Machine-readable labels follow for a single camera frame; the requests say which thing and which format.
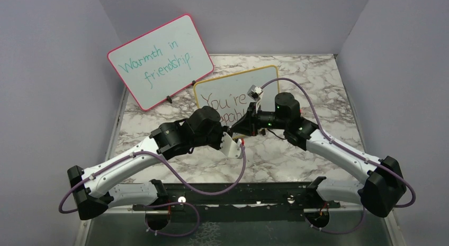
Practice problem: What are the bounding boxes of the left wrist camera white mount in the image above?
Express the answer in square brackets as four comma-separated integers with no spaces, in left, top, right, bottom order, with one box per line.
[219,132,243,159]

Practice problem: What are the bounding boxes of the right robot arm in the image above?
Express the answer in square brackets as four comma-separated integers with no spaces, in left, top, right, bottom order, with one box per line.
[231,92,406,217]

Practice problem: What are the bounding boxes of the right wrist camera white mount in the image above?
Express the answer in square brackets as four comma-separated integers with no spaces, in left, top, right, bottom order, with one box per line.
[247,85,264,111]

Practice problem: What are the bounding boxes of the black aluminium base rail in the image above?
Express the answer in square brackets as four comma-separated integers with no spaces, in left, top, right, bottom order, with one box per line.
[102,181,397,224]

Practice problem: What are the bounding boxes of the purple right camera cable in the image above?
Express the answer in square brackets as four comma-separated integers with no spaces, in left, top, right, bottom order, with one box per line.
[261,77,417,235]

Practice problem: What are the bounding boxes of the pink whiteboard wire stand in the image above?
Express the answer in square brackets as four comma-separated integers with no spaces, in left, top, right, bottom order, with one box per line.
[166,80,198,104]

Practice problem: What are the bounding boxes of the yellow framed whiteboard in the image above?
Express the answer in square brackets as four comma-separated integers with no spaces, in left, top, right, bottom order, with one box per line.
[193,65,279,126]

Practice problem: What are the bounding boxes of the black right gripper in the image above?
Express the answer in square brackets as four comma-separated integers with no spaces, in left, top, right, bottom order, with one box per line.
[230,102,288,136]

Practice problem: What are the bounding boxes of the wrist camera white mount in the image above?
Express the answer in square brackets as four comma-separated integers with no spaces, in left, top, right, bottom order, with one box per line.
[219,132,243,159]
[247,85,264,111]

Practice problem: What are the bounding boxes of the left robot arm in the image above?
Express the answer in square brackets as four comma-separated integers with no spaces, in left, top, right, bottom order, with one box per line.
[59,106,242,220]

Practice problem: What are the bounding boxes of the pink framed whiteboard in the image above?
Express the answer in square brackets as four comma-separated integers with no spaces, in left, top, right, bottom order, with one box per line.
[107,14,214,111]

